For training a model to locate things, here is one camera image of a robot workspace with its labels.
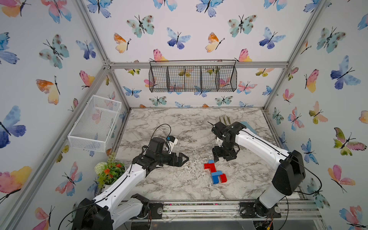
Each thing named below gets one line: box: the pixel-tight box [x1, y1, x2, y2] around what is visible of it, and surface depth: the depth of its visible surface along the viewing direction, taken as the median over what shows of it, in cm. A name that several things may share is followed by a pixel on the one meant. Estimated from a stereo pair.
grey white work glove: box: [218, 115, 231, 126], surface depth 116 cm
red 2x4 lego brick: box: [204, 162, 217, 173], surface depth 90 cm
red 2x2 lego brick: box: [219, 173, 228, 184], surface depth 85 cm
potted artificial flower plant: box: [94, 152, 126, 189], surface depth 73 cm
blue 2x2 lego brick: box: [211, 174, 219, 184], surface depth 85 cm
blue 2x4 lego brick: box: [211, 170, 223, 176], surface depth 87 cm
